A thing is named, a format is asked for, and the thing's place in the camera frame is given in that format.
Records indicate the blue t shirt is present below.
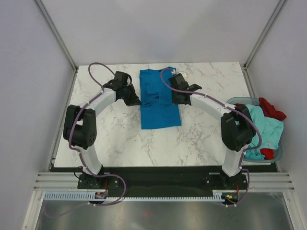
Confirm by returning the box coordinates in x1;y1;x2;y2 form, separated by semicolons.
139;67;182;130

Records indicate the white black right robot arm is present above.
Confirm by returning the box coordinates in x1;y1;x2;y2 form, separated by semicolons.
168;72;262;189

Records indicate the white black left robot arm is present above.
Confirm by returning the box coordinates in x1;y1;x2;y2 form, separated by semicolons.
63;71;142;189

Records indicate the red t shirt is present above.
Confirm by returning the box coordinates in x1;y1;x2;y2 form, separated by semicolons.
234;97;287;161

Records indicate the teal t shirt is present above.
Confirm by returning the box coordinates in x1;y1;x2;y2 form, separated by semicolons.
245;104;283;160

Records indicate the translucent blue plastic basket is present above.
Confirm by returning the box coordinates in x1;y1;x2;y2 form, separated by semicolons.
226;96;283;165

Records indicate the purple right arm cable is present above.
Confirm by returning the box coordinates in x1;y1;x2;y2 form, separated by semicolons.
160;68;262;208

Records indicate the aluminium left corner post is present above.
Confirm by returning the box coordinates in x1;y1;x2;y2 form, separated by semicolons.
33;0;78;73

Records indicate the aluminium corner post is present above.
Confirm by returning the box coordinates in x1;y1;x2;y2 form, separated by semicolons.
242;0;288;71
33;0;78;73

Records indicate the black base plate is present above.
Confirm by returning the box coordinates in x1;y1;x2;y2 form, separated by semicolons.
51;164;278;198

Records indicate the white slotted cable duct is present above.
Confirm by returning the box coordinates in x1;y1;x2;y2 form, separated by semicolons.
44;191;238;202

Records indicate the aluminium right corner post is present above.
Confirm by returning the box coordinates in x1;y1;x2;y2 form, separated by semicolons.
242;0;288;71

